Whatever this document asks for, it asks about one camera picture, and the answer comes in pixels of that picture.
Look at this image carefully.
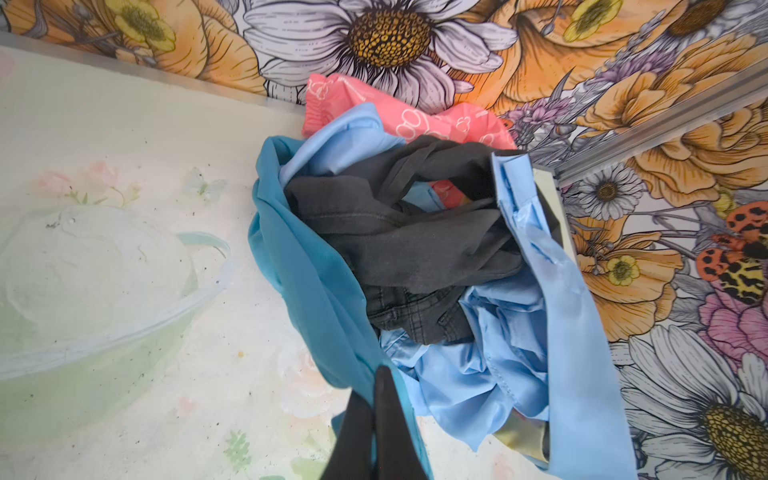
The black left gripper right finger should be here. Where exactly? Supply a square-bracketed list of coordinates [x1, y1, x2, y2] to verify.
[374, 366, 428, 480]

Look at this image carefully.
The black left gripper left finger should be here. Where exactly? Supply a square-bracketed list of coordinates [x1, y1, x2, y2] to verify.
[320, 392, 374, 480]

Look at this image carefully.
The teal cloth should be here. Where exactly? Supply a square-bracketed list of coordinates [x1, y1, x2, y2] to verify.
[248, 136, 432, 479]

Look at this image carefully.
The light blue satin cloth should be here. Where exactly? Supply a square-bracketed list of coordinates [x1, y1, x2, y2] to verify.
[278, 101, 638, 480]

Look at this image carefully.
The dark grey cloth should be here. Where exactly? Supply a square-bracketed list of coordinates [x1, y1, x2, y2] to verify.
[285, 136, 526, 345]

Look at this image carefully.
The pink patterned cloth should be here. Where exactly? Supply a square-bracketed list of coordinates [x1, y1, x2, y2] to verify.
[280, 74, 514, 186]

